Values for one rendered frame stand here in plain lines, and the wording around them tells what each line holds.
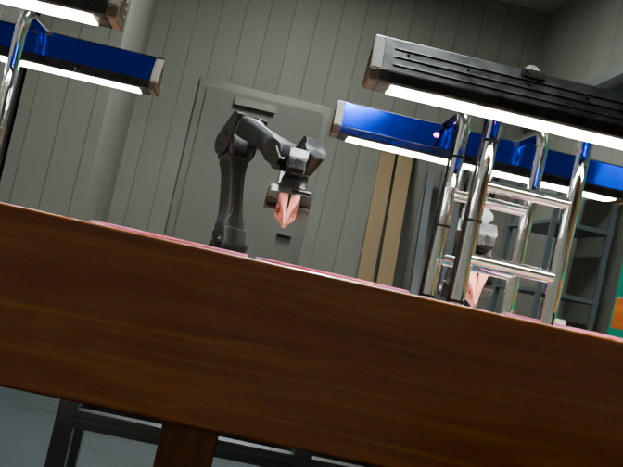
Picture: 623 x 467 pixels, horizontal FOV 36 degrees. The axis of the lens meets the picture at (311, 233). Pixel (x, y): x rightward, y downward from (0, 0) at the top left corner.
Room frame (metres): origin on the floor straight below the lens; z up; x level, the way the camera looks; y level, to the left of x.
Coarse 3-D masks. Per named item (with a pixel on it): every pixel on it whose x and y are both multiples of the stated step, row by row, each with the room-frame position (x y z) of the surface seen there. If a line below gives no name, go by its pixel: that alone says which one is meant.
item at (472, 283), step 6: (474, 276) 2.02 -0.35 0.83; (468, 282) 2.02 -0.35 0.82; (474, 282) 2.01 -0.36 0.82; (468, 288) 2.04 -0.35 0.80; (474, 288) 2.00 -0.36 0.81; (486, 288) 2.06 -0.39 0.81; (468, 294) 2.04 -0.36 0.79; (474, 294) 2.00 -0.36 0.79; (480, 294) 2.07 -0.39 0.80; (486, 294) 2.07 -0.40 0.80; (468, 300) 2.02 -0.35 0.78; (474, 300) 1.99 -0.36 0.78; (474, 306) 1.99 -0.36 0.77
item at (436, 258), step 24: (456, 120) 1.75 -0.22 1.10; (456, 144) 1.74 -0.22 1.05; (528, 144) 1.84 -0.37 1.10; (456, 168) 1.74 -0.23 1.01; (456, 192) 1.74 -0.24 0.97; (528, 216) 1.75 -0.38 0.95; (432, 240) 1.75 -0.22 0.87; (528, 240) 1.76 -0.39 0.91; (432, 264) 1.74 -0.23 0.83; (432, 288) 1.74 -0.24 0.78
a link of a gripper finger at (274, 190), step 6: (276, 186) 2.12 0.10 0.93; (282, 186) 2.13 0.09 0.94; (270, 192) 2.12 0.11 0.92; (276, 192) 2.11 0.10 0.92; (282, 192) 2.11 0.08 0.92; (288, 192) 2.12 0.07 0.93; (288, 198) 2.12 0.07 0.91; (294, 198) 2.11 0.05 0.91; (294, 204) 2.10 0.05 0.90; (288, 210) 2.09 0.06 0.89; (294, 210) 2.13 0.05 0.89; (288, 216) 2.09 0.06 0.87; (294, 216) 2.14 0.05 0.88; (288, 222) 2.12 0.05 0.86
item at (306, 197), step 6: (270, 186) 2.12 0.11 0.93; (294, 192) 2.13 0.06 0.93; (300, 192) 2.13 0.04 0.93; (306, 192) 2.13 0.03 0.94; (270, 198) 2.15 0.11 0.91; (276, 198) 2.15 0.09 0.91; (300, 198) 2.14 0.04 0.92; (306, 198) 2.13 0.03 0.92; (264, 204) 2.15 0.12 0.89; (270, 204) 2.16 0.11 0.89; (288, 204) 2.15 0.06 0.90; (300, 204) 2.15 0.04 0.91; (306, 204) 2.15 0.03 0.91
